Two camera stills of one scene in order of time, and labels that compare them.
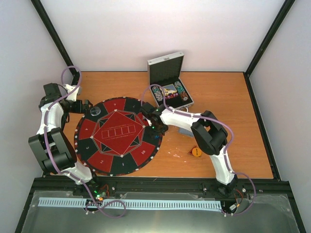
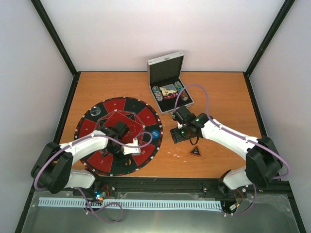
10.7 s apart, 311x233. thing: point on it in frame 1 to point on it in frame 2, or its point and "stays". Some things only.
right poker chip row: x=181 y=91 stays
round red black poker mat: x=114 y=137 stays
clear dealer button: x=95 y=111 stays
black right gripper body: x=160 y=129 to x=184 y=136
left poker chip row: x=157 y=93 stays
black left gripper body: x=78 y=109 to x=117 y=160
